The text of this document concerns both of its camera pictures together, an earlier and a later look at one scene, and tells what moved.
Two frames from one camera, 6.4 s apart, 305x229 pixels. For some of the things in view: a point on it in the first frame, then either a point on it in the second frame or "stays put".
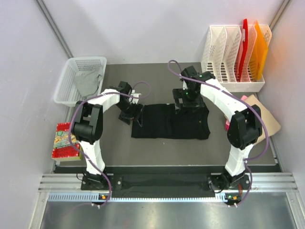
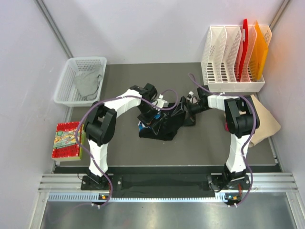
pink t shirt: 227,122 stays put
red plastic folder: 245,41 stays put
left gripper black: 133,115 → 147,121
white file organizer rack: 221,57 stays put
